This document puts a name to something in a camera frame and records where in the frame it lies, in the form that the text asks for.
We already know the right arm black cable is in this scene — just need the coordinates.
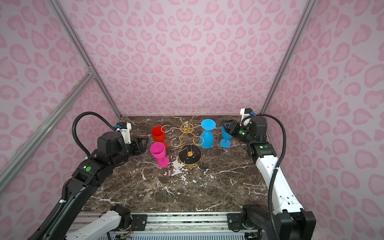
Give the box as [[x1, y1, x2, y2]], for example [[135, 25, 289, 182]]
[[241, 113, 287, 240]]

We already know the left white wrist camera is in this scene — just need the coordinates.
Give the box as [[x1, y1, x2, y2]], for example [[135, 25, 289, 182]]
[[116, 122, 132, 144]]

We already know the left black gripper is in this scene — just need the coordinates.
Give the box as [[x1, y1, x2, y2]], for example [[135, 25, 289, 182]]
[[111, 135, 149, 170]]

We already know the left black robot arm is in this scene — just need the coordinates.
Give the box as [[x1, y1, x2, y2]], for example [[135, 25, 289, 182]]
[[28, 132, 149, 240]]

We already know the blue wine glass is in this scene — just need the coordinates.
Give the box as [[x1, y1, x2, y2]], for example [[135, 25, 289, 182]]
[[220, 123, 232, 149], [199, 119, 216, 149]]

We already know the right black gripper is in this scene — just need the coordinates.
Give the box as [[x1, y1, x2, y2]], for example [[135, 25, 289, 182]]
[[221, 119, 256, 145]]

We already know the pink plastic wine glass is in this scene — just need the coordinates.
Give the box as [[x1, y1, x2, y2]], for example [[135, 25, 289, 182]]
[[150, 142, 170, 168]]

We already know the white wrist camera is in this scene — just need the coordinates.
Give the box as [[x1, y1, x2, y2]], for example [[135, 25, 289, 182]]
[[240, 108, 256, 125], [116, 122, 132, 144]]

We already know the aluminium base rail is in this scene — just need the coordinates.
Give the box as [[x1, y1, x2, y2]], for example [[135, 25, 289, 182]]
[[65, 212, 269, 240]]

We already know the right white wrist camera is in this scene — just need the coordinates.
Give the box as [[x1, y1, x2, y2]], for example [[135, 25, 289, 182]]
[[240, 108, 256, 125]]

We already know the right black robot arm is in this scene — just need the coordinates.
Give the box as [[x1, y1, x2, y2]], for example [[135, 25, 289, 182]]
[[223, 114, 316, 240]]

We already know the gold wire glass rack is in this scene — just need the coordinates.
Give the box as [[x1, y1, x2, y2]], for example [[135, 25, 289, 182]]
[[162, 110, 204, 168]]

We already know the red plastic wine glass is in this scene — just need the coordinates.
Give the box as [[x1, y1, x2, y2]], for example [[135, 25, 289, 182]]
[[151, 126, 169, 149]]

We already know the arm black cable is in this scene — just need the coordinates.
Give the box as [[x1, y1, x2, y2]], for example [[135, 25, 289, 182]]
[[71, 111, 118, 158], [241, 113, 287, 240]]

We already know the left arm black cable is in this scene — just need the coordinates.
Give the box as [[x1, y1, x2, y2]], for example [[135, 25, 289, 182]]
[[71, 111, 118, 158]]

